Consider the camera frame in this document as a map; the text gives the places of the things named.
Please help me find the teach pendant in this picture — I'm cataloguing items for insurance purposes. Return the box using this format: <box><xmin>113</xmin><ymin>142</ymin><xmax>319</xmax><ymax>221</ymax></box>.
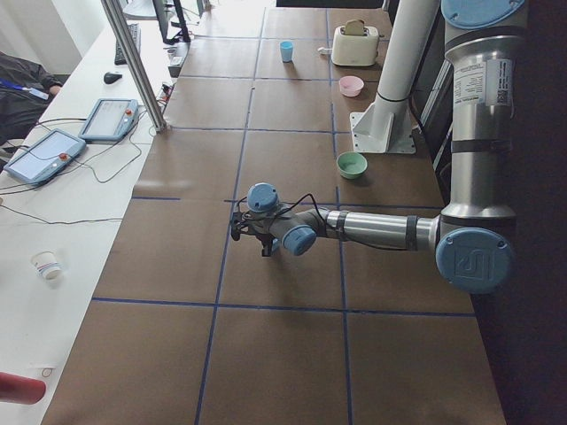
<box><xmin>4</xmin><ymin>129</ymin><xmax>86</xmax><ymax>185</ymax></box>
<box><xmin>79</xmin><ymin>98</ymin><xmax>138</xmax><ymax>144</ymax></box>

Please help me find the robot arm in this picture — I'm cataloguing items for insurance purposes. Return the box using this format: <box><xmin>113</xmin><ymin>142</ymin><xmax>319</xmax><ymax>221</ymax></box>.
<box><xmin>230</xmin><ymin>1</ymin><xmax>528</xmax><ymax>294</ymax></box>

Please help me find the near teach pendant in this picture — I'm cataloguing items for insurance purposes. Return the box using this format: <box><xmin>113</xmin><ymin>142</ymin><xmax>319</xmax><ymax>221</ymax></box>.
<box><xmin>4</xmin><ymin>129</ymin><xmax>86</xmax><ymax>185</ymax></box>

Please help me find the far teach pendant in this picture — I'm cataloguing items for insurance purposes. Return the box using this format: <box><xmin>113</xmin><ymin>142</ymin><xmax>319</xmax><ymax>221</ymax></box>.
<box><xmin>79</xmin><ymin>98</ymin><xmax>138</xmax><ymax>144</ymax></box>

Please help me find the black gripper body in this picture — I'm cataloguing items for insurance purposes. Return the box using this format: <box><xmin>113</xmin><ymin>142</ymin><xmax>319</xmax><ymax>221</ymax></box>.
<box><xmin>229</xmin><ymin>211</ymin><xmax>275</xmax><ymax>243</ymax></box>

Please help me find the paper cup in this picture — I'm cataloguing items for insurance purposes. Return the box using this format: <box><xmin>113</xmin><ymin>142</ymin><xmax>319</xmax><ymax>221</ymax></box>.
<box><xmin>30</xmin><ymin>251</ymin><xmax>62</xmax><ymax>281</ymax></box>

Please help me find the cream toaster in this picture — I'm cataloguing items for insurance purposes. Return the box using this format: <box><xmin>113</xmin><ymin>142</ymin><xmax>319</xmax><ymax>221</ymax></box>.
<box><xmin>331</xmin><ymin>26</ymin><xmax>379</xmax><ymax>66</ymax></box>

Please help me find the seated person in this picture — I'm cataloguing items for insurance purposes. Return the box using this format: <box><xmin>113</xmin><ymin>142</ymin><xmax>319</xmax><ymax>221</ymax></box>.
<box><xmin>1</xmin><ymin>52</ymin><xmax>63</xmax><ymax>144</ymax></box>

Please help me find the black monitor stand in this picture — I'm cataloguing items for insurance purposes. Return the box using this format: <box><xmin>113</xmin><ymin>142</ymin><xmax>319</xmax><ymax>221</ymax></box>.
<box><xmin>152</xmin><ymin>0</ymin><xmax>190</xmax><ymax>45</ymax></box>

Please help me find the black keyboard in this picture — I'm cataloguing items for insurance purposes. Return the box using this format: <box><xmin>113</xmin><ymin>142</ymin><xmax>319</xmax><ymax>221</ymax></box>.
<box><xmin>113</xmin><ymin>22</ymin><xmax>143</xmax><ymax>66</ymax></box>

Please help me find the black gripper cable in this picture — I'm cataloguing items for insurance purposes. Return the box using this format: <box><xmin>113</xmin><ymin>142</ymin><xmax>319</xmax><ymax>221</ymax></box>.
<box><xmin>234</xmin><ymin>192</ymin><xmax>413</xmax><ymax>251</ymax></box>

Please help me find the pink bowl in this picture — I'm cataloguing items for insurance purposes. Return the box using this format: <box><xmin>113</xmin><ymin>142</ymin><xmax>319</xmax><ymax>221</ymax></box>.
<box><xmin>338</xmin><ymin>75</ymin><xmax>365</xmax><ymax>97</ymax></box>

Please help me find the light blue cup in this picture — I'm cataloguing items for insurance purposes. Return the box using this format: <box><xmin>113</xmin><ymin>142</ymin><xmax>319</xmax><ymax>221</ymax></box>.
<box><xmin>279</xmin><ymin>41</ymin><xmax>294</xmax><ymax>63</ymax></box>
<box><xmin>270</xmin><ymin>238</ymin><xmax>280</xmax><ymax>254</ymax></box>

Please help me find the red cylinder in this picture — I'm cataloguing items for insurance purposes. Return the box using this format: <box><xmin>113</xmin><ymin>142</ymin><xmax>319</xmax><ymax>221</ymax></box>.
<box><xmin>0</xmin><ymin>372</ymin><xmax>46</xmax><ymax>405</ymax></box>

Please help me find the green bowl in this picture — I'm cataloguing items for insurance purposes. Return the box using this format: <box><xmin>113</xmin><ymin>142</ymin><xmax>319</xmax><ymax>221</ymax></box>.
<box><xmin>336</xmin><ymin>151</ymin><xmax>368</xmax><ymax>180</ymax></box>

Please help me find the toast slice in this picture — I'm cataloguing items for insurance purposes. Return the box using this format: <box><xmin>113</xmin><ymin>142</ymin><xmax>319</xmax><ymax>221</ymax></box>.
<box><xmin>344</xmin><ymin>19</ymin><xmax>365</xmax><ymax>36</ymax></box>

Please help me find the white pedestal column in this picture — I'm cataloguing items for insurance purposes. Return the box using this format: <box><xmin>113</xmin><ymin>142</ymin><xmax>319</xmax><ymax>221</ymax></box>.
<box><xmin>350</xmin><ymin>0</ymin><xmax>440</xmax><ymax>154</ymax></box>

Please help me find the aluminium frame post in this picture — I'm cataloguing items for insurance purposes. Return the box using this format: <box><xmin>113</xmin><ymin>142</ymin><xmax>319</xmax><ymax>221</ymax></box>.
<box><xmin>101</xmin><ymin>0</ymin><xmax>167</xmax><ymax>134</ymax></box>

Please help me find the black computer mouse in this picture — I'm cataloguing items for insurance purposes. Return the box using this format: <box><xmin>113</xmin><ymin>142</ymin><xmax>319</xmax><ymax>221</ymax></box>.
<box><xmin>103</xmin><ymin>72</ymin><xmax>123</xmax><ymax>85</ymax></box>

